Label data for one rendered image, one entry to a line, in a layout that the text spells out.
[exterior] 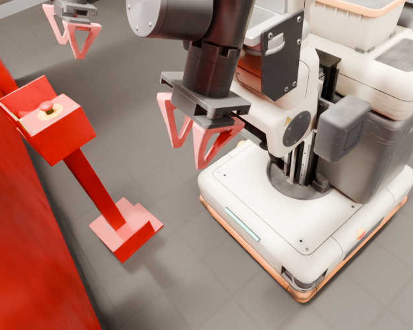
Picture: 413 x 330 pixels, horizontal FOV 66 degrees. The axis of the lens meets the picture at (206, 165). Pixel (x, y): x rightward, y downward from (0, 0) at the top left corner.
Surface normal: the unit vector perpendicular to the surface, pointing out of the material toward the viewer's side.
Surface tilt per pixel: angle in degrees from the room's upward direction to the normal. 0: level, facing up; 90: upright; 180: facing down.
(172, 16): 96
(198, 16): 91
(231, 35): 83
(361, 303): 0
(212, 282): 0
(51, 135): 90
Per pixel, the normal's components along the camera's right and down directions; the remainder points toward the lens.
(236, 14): 0.39, 0.57
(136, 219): -0.13, -0.65
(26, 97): 0.71, 0.47
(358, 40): -0.77, 0.56
